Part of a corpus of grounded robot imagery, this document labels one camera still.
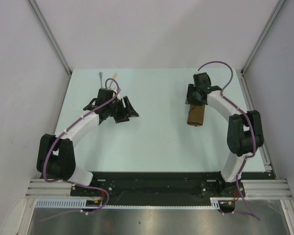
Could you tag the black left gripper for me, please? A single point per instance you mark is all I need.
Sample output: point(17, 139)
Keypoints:
point(126, 112)

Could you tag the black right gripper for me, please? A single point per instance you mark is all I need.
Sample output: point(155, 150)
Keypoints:
point(189, 100)

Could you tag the brown cloth napkin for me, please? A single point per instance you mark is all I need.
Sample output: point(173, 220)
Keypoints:
point(196, 115)

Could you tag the spoon with wooden handle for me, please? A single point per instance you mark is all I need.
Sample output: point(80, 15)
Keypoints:
point(113, 79)

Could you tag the metal fork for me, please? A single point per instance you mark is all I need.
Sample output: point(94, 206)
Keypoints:
point(101, 79)

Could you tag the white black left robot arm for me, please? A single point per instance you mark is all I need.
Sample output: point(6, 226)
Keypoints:
point(56, 157)

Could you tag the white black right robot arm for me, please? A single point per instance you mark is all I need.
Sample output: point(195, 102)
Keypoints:
point(244, 132)

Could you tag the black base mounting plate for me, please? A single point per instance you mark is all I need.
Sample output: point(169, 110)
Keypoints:
point(160, 189)

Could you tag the aluminium corner post right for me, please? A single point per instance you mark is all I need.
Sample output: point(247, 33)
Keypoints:
point(264, 34)

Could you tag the aluminium corner post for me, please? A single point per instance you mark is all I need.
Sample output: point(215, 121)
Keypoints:
point(38, 14)
point(264, 34)

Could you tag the aluminium front rail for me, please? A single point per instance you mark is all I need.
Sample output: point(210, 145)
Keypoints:
point(254, 189)

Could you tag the aluminium corner post left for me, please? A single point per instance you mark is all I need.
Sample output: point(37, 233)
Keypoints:
point(38, 14)

